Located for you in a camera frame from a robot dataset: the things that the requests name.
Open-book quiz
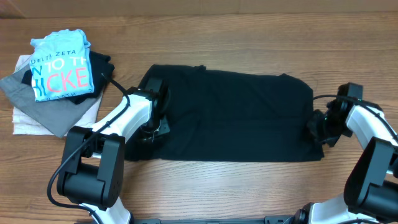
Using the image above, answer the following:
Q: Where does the black t-shirt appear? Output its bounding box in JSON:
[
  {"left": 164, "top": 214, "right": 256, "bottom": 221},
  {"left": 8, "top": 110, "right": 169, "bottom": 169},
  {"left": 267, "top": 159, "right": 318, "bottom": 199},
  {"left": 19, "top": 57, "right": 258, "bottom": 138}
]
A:
[{"left": 125, "top": 65, "right": 324, "bottom": 162}]

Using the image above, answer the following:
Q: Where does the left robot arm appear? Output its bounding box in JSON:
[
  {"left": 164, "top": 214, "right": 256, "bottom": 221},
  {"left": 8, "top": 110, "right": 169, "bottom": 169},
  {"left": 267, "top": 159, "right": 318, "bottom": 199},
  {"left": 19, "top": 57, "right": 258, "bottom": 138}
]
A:
[{"left": 47, "top": 78, "right": 170, "bottom": 223}]

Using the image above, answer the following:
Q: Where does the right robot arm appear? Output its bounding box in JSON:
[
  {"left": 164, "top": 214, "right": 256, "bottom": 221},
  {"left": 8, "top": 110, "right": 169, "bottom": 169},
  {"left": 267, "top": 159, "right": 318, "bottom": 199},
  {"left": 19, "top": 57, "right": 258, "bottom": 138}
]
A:
[{"left": 287, "top": 83, "right": 397, "bottom": 224}]

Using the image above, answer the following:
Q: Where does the black folded shirt in stack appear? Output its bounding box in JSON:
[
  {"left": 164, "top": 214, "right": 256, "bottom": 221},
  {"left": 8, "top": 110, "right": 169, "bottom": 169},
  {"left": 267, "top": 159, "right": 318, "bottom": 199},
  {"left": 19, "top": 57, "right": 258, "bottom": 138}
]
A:
[{"left": 22, "top": 49, "right": 114, "bottom": 105}]

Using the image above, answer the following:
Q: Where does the grey folded shirt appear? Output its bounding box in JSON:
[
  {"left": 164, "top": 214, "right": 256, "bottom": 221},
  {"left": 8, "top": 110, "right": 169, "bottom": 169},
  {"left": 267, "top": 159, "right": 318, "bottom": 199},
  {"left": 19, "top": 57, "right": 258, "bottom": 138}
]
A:
[{"left": 0, "top": 67, "right": 100, "bottom": 139}]

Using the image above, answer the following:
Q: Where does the light blue printed folded shirt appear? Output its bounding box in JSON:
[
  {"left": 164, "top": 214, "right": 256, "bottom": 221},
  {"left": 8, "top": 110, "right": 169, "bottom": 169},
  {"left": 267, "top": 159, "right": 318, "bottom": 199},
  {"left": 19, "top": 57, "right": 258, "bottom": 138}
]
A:
[{"left": 29, "top": 29, "right": 95, "bottom": 102}]

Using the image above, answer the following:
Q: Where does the white folded cloth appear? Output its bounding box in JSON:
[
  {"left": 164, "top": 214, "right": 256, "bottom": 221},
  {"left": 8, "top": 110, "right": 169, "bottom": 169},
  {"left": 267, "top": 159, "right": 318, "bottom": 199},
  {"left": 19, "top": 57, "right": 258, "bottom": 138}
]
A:
[{"left": 12, "top": 54, "right": 104, "bottom": 137}]

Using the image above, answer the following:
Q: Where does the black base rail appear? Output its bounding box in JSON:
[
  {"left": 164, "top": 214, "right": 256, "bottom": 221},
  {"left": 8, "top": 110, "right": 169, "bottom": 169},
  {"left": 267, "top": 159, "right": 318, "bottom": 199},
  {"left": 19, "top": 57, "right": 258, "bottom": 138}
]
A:
[{"left": 134, "top": 215, "right": 294, "bottom": 224}]

